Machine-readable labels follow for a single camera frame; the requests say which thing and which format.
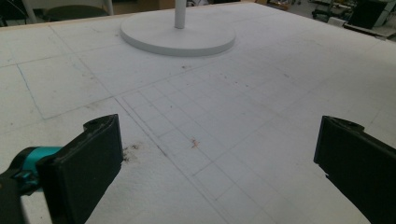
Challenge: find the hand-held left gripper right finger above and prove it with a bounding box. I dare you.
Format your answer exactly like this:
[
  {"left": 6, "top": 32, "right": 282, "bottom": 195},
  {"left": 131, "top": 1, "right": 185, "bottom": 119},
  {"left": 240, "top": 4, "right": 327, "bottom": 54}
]
[{"left": 313, "top": 115, "right": 396, "bottom": 224}]

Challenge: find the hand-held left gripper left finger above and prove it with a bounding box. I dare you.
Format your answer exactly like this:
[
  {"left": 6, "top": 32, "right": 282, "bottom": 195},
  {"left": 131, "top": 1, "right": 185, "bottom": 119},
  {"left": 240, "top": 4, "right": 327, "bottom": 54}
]
[{"left": 36, "top": 113, "right": 124, "bottom": 224}]

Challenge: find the black box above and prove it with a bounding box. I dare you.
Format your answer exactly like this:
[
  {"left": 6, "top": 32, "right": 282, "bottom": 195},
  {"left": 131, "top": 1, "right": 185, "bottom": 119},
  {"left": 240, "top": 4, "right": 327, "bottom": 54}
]
[{"left": 347, "top": 0, "right": 389, "bottom": 30}]

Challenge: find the dark round chair seat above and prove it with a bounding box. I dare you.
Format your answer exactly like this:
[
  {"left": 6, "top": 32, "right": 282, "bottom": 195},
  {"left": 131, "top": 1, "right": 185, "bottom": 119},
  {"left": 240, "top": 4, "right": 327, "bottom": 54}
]
[{"left": 46, "top": 4, "right": 109, "bottom": 22}]

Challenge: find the white round stand base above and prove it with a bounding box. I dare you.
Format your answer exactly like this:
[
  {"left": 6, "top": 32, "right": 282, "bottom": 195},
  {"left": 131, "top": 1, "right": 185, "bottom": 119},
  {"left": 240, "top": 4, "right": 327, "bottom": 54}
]
[{"left": 120, "top": 0, "right": 237, "bottom": 58}]

